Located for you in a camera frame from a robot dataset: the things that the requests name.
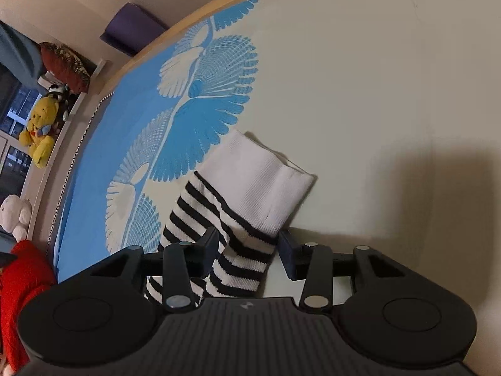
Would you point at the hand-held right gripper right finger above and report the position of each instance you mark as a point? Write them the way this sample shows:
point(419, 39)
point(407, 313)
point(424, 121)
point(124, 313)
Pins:
point(287, 254)

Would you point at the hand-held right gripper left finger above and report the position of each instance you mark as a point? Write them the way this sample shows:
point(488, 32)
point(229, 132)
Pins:
point(208, 252)

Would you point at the white black striped garment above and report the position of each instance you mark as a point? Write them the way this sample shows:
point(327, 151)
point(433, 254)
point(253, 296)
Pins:
point(254, 180)

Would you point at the blue white printed bed sheet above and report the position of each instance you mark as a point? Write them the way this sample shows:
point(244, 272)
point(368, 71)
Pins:
point(352, 86)

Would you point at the red knitted cloth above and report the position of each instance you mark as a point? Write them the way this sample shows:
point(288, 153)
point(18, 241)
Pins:
point(19, 282)

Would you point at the yellow bear plush toy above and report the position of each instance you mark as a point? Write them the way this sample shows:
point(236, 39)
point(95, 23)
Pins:
point(41, 121)

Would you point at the black white plush toy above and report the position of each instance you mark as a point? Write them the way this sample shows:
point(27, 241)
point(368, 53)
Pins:
point(58, 92)

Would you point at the dark red patterned cushion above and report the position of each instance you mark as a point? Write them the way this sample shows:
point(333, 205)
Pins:
point(64, 66)

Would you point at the window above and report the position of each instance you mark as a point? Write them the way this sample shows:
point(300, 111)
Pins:
point(15, 105)

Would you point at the teal curtain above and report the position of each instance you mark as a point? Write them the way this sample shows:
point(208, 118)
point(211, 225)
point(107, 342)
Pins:
point(19, 55)

